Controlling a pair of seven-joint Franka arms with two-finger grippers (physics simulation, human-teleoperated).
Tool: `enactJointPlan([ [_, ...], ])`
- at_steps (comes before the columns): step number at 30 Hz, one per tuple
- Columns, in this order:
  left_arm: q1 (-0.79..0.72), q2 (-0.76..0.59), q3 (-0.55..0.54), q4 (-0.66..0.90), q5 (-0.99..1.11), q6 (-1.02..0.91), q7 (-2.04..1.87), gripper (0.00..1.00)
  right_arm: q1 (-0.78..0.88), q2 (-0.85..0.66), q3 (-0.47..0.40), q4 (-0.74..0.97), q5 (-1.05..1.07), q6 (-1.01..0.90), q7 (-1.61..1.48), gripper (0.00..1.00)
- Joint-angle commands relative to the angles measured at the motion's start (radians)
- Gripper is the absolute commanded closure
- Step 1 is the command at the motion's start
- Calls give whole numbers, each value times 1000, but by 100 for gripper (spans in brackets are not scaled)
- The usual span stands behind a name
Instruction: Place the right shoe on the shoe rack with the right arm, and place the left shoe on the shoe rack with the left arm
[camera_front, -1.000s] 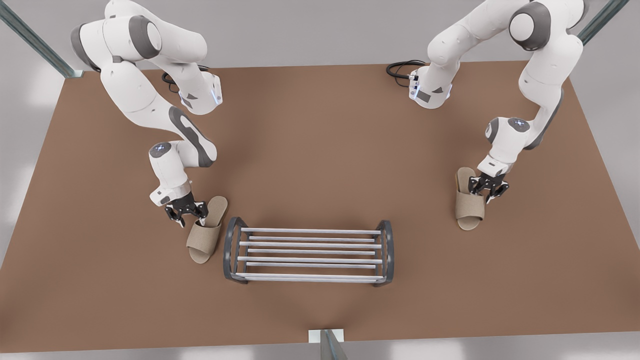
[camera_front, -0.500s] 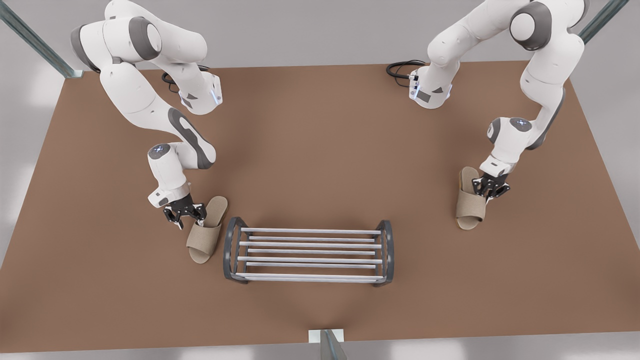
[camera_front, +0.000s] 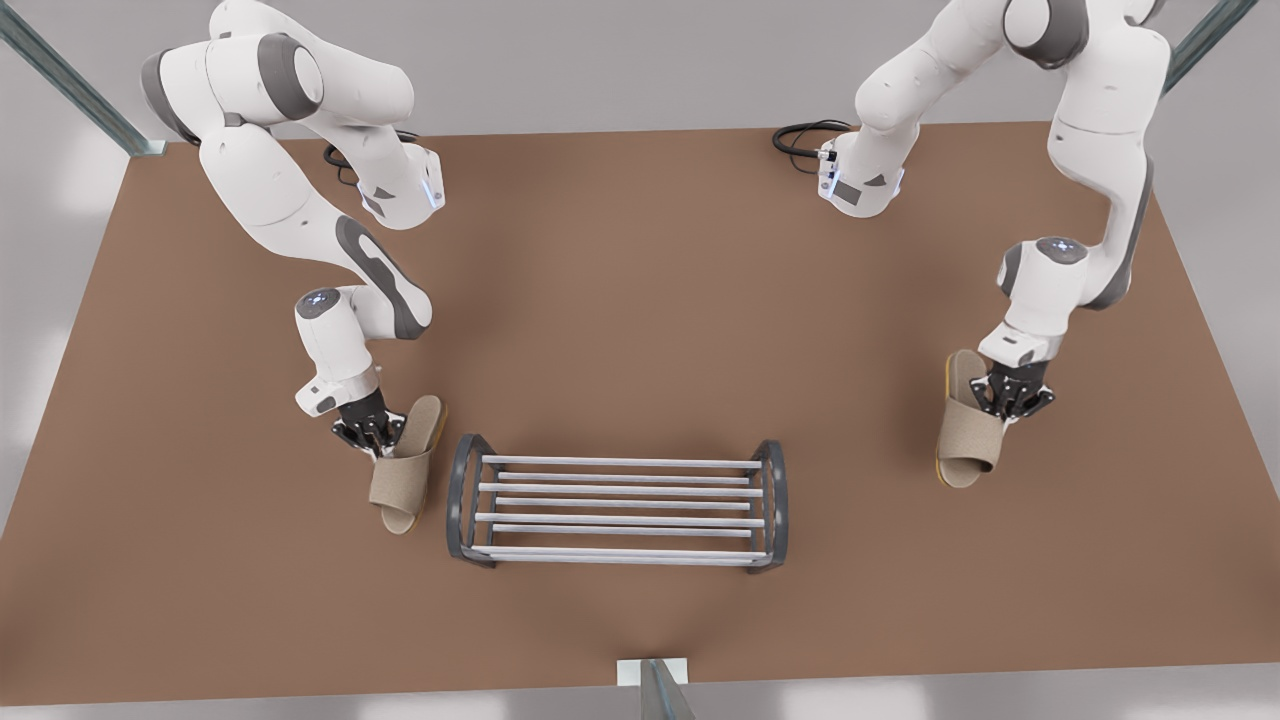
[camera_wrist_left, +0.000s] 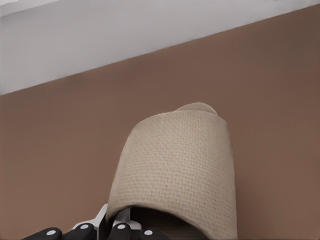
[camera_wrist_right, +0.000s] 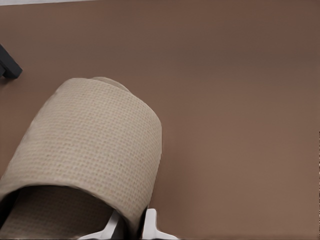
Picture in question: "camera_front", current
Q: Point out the grey metal shoe rack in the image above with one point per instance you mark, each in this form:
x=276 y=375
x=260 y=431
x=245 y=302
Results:
x=617 y=503

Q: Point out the silver frame post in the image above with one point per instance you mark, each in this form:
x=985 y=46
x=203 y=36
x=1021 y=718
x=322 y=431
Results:
x=70 y=80
x=660 y=690
x=1205 y=35

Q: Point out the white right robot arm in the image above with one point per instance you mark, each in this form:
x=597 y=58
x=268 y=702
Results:
x=275 y=190

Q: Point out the beige slipper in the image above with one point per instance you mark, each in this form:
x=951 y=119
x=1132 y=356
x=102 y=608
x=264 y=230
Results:
x=968 y=425
x=409 y=466

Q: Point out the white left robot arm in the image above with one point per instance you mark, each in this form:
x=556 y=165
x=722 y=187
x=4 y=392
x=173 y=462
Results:
x=1095 y=130

